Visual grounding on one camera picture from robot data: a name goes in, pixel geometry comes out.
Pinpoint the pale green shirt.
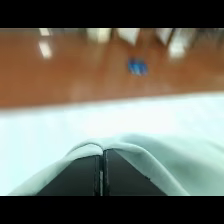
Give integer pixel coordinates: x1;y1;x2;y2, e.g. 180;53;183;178
9;132;224;197

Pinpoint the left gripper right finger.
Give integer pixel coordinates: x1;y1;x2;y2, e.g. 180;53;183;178
102;148;168;197

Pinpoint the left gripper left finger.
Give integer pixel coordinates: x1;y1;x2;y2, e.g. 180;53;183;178
35;154;102;197

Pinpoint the blue round object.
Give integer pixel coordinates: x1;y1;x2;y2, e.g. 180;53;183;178
127;58;149;77

